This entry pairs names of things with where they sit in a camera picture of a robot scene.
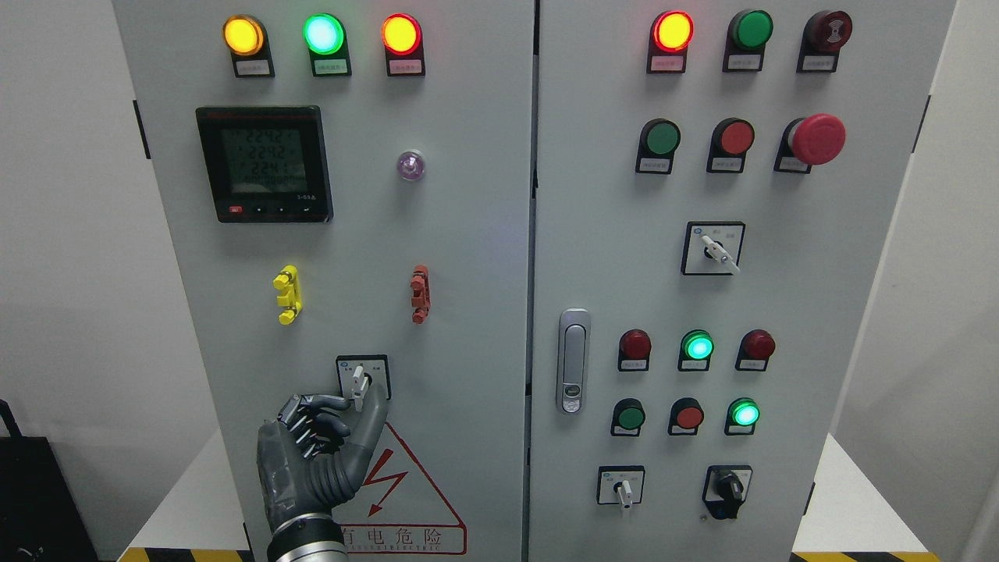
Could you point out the green push button upper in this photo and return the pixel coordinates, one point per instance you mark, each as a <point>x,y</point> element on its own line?
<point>657,143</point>

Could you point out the silver door lock handle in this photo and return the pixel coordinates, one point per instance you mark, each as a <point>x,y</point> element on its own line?
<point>572,363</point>

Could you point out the silver black robot forearm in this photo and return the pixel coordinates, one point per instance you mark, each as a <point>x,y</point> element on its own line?
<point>309,537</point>

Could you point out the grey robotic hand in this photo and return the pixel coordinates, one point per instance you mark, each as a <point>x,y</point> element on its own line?
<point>310,460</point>

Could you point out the yellow plastic terminal clip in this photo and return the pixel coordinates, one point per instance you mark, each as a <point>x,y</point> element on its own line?
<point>288,286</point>

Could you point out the red push button lower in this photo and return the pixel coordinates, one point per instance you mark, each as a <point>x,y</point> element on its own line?
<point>686,416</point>

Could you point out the green indicator light top left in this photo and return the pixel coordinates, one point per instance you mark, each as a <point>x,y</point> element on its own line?
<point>326,39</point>

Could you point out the dark red indicator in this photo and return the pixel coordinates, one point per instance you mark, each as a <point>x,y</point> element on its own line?
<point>634,351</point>
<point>755,350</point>

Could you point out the clear small light bulb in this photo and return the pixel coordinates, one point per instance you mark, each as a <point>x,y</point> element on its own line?
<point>411,165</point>

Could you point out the black rotary selector switch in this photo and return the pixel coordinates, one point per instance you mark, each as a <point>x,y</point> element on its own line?
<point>725,490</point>

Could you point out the red push button upper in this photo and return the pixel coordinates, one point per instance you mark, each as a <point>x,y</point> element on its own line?
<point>728,147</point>

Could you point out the lit green indicator middle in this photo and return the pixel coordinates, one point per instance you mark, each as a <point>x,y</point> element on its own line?
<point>695,351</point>

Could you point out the white rotary switch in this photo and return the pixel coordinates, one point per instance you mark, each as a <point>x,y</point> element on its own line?
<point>620,485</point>
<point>712,248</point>

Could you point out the red electric hazard warning sticker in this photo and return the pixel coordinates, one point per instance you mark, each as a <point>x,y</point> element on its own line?
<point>399,509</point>

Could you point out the black digital power meter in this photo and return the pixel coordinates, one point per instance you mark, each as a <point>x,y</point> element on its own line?
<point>266,164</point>

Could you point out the green unlit indicator top right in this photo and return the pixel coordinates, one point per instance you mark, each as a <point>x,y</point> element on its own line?
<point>747,35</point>

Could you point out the white rotary switch right upper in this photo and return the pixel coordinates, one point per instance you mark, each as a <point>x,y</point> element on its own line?
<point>712,248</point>

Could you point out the dark red indicator right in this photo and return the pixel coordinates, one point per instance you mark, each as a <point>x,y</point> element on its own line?
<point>755,350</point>

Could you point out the red emergency stop mushroom button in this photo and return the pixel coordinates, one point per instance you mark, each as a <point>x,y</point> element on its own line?
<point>808,141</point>

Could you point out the white rotary switch door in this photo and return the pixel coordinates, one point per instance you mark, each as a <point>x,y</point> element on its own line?
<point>358,373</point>

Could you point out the red indicator light door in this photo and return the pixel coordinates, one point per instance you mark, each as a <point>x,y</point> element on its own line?
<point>402,38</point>
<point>669,39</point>

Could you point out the red push button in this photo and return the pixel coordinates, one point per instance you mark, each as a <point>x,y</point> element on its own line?
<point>728,147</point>
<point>686,416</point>

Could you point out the red plastic terminal clip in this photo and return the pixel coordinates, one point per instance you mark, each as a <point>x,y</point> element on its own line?
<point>420,300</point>

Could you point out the dark red indicator left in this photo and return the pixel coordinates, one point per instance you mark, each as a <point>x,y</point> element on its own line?
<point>634,351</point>

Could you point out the green push button lower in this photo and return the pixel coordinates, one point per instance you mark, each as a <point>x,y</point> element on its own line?
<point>628,417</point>

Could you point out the white rotary switch lower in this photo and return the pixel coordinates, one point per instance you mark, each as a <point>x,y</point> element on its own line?
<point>620,485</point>

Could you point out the dark red buzzer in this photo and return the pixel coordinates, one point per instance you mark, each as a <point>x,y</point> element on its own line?
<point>823,36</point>

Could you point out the lit green push button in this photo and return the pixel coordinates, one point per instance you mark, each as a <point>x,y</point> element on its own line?
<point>742,417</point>

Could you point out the red indicator light left door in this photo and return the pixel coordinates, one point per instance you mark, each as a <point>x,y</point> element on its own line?
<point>402,38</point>

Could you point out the yellow indicator light top left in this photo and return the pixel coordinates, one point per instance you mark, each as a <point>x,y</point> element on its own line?
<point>248,46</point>

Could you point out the red indicator light right door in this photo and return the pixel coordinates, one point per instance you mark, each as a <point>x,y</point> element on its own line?
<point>669,39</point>

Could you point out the grey electrical cabinet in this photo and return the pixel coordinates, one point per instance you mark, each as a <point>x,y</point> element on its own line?
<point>529,115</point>

